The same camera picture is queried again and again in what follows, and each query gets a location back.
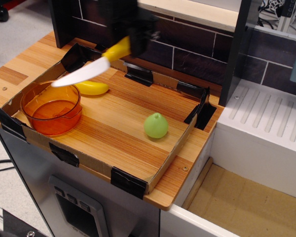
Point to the yellow toy banana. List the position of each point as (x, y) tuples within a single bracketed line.
[(92, 88)]

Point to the dark grey shelf post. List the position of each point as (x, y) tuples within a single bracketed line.
[(246, 22)]

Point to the orange transparent plastic pot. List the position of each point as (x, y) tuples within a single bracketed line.
[(50, 110)]

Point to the white toy sink unit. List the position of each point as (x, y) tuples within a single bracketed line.
[(243, 183)]

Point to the cardboard fence with black tape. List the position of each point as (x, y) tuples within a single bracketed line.
[(109, 142)]

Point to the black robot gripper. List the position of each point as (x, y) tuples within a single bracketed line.
[(126, 18)]

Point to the silver toy oven front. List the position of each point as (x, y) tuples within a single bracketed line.
[(75, 203)]

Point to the yellow handled white toy knife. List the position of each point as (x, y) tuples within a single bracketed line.
[(97, 67)]

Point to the green toy pear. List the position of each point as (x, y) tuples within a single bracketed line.
[(156, 126)]

